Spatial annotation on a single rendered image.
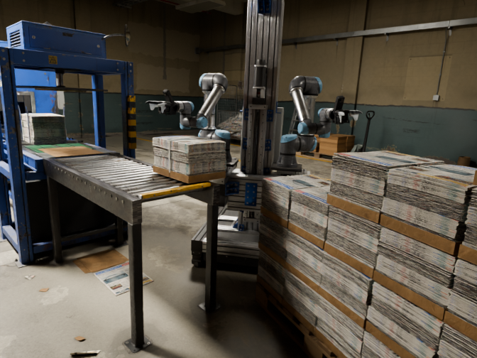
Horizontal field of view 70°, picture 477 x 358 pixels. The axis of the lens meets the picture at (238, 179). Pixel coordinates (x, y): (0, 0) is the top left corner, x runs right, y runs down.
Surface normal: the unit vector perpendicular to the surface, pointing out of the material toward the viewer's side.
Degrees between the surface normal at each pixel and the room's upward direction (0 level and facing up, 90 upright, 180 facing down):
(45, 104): 90
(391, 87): 90
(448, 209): 90
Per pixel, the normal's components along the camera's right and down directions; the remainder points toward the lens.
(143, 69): 0.70, 0.19
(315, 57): -0.71, 0.13
